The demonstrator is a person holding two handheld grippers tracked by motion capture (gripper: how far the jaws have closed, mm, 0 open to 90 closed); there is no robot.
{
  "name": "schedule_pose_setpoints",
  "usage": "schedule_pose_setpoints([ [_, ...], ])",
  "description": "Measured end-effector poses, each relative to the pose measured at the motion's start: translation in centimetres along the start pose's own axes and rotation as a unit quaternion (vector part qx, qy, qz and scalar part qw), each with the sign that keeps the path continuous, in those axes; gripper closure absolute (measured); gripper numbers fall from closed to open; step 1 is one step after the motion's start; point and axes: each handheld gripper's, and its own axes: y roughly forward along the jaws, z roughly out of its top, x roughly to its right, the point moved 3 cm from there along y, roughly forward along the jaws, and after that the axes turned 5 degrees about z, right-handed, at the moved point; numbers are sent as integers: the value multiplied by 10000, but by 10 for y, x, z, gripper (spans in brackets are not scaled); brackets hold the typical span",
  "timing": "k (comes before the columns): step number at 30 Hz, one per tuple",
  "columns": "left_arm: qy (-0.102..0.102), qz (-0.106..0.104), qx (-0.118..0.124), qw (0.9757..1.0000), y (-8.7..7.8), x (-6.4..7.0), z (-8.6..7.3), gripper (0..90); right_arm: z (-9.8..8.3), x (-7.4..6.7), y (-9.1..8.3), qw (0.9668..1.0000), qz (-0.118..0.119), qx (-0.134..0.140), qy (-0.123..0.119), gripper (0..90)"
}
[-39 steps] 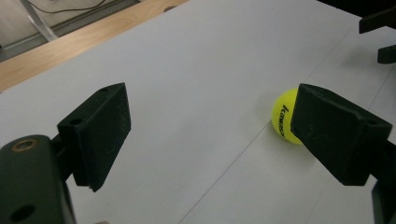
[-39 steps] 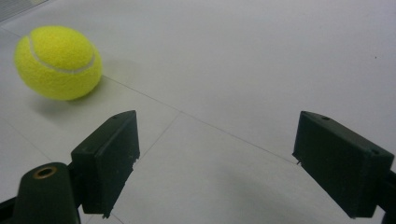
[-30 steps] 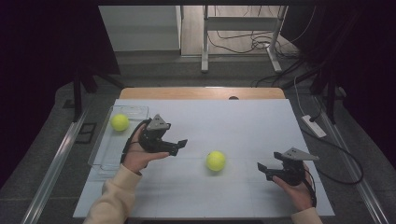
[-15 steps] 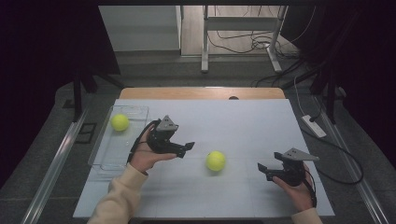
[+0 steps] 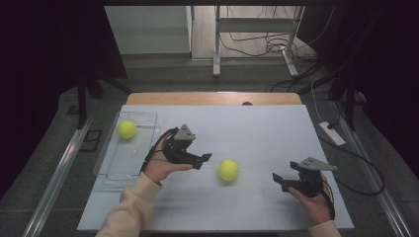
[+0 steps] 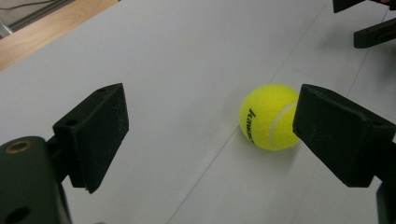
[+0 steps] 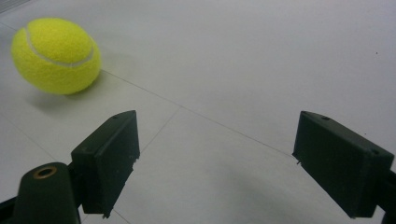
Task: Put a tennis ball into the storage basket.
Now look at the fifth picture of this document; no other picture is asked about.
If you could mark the person's left hand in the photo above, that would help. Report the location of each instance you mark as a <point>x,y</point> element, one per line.
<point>159,168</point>

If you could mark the metal floor rail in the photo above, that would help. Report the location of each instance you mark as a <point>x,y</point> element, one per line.
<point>378,191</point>
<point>56,177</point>

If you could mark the wooden table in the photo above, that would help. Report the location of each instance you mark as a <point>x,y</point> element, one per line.
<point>197,98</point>

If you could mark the yellow tennis ball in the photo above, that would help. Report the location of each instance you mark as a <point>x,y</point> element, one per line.
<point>126,129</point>
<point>228,170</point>

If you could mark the white panel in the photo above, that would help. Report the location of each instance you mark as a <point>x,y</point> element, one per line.
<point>148,29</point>

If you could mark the clear plastic tray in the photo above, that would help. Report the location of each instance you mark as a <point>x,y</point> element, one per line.
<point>125,158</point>

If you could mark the dark table grommet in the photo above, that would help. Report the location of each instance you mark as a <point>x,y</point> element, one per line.
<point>247,103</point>

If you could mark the white table mat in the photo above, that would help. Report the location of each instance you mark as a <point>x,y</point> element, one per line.
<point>247,131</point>

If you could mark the black floor plate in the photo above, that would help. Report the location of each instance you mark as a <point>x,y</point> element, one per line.
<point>90,141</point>

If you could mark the person's right hand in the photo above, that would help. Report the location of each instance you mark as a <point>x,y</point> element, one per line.
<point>318,207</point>

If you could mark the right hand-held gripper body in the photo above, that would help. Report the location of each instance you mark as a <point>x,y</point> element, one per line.
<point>308,184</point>

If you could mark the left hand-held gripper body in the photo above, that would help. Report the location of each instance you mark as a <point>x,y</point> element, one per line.
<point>176,151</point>

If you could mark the white power strip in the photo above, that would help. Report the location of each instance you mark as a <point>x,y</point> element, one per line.
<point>332,134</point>

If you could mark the black metal stand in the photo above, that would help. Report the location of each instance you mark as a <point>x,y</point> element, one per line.
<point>81,105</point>
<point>350,105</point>

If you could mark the white metal desk frame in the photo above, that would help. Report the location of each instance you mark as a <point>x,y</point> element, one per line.
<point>253,24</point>

